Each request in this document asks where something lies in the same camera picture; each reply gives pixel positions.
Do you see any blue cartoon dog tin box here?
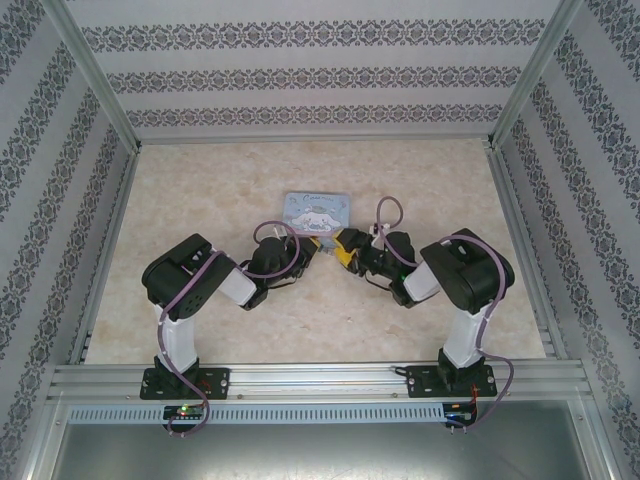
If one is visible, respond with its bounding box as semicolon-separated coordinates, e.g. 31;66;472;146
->
281;192;355;237

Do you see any left small circuit board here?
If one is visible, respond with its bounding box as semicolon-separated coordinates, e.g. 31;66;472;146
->
163;403;207;420

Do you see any grey metal panel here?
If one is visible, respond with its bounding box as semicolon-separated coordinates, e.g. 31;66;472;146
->
49;422;591;480

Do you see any aluminium mounting rail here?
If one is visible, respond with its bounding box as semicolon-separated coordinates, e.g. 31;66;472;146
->
47;362;589;401

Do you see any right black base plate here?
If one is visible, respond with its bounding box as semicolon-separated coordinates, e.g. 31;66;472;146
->
403;364;499;400

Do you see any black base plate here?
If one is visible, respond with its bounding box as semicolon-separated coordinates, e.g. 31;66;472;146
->
141;367;232;402
403;364;499;400

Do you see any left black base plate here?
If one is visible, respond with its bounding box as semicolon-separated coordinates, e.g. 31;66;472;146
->
141;367;232;402

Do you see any aluminium table side rail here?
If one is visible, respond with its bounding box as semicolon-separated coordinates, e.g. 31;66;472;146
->
67;147;144;366
487;144;571;361

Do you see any slotted grey cable duct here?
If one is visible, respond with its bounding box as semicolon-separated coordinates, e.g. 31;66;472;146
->
67;403;571;422

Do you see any aluminium frame post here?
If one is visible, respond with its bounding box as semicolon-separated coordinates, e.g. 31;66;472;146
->
487;0;586;151
47;0;144;154

